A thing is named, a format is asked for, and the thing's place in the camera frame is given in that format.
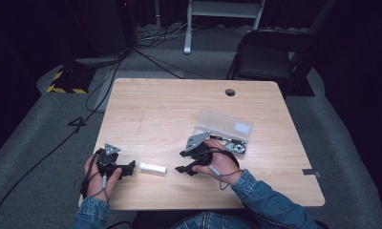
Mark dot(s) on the grey tape strip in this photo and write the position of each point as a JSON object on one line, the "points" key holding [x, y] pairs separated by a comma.
{"points": [[311, 172]]}

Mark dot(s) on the person's legs in jeans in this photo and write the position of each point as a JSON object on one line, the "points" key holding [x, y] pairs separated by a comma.
{"points": [[211, 221]]}

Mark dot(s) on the person's right hand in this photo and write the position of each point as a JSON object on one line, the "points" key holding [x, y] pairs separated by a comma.
{"points": [[222, 163]]}

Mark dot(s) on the person's left hand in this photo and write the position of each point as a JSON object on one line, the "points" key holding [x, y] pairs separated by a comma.
{"points": [[96, 186]]}

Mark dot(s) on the black folding chair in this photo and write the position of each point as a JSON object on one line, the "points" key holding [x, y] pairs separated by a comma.
{"points": [[268, 60]]}

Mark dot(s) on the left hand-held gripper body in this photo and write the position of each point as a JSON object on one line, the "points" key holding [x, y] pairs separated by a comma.
{"points": [[109, 159]]}

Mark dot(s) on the clear plastic case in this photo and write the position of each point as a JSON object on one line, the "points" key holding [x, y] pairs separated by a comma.
{"points": [[224, 125]]}

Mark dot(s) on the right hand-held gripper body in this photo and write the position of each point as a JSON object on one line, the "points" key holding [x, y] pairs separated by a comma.
{"points": [[197, 143]]}

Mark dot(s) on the silver round part in case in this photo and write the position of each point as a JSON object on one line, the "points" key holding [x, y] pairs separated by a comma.
{"points": [[237, 148]]}

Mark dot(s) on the black yellow striped stand base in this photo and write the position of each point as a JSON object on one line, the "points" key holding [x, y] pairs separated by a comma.
{"points": [[69, 81]]}

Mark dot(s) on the white metal desk frame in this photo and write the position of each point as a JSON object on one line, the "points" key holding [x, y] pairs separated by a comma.
{"points": [[222, 9]]}

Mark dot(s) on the small white cylinder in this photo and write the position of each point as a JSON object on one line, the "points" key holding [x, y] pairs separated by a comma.
{"points": [[152, 168]]}

